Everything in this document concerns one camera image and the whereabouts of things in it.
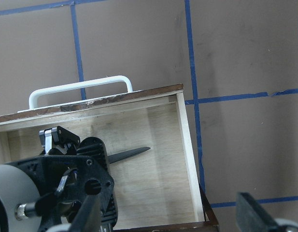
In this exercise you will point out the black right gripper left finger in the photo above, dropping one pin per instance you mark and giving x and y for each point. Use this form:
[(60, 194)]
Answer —
[(88, 218)]

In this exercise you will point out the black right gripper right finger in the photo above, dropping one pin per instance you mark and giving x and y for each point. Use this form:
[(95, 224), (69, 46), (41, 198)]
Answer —
[(252, 217)]

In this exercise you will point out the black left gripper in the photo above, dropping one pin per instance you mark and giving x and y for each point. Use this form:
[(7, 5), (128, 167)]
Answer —
[(63, 180)]

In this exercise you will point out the grey scissors orange pivot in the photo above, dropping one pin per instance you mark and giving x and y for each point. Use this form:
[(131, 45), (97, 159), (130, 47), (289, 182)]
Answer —
[(126, 154)]

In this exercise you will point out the wooden drawer white handle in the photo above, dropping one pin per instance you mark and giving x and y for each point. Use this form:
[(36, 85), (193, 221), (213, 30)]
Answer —
[(157, 187)]

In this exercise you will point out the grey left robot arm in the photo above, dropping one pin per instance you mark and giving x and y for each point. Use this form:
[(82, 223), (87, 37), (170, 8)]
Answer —
[(15, 187)]

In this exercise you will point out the dark brown wooden cabinet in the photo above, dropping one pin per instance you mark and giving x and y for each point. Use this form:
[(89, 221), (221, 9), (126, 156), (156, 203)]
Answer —
[(210, 224)]

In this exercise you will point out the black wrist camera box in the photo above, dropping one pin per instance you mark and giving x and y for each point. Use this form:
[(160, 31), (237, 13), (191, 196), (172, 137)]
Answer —
[(95, 147)]

